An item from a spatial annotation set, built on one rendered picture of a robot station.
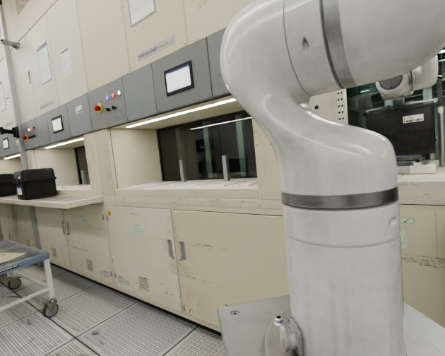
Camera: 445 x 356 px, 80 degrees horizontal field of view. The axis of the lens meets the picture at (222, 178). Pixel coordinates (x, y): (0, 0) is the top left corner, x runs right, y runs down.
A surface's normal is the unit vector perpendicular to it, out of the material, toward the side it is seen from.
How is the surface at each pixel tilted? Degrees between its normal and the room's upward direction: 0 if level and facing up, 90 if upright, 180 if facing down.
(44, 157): 90
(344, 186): 90
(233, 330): 0
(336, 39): 118
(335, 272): 90
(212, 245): 90
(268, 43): 101
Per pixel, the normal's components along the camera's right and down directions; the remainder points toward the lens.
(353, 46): -0.40, 0.73
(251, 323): -0.10, -0.99
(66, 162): 0.79, -0.03
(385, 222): 0.37, 0.04
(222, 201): -0.60, 0.13
